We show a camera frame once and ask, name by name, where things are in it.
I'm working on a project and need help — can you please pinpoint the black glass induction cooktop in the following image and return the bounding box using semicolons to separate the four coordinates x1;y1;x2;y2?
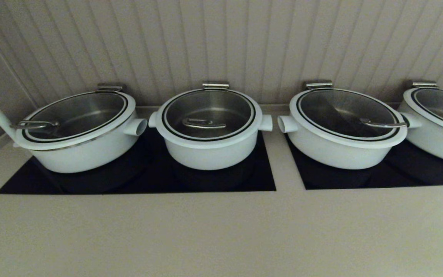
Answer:
0;129;276;195
285;133;443;190

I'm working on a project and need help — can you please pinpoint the glass lid with white rim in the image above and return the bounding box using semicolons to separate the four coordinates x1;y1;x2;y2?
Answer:
156;88;263;149
10;91;137;151

